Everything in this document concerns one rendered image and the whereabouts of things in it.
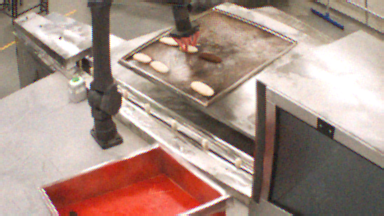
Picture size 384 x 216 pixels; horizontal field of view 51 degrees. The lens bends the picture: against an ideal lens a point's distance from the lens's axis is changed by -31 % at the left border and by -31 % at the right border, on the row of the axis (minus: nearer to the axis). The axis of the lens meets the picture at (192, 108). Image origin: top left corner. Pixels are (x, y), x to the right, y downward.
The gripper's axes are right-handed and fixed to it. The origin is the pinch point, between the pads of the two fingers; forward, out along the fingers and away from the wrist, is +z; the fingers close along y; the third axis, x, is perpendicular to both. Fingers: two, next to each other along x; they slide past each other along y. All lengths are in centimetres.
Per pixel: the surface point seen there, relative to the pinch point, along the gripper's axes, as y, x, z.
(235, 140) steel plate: -25.5, -38.9, 8.2
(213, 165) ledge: -42, -46, 1
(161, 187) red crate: -56, -38, 3
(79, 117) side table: -47.7, 13.1, 3.0
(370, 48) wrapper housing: -18, -93, -38
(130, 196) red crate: -66, -35, 1
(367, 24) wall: 332, 39, 141
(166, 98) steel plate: -19.2, -4.6, 8.2
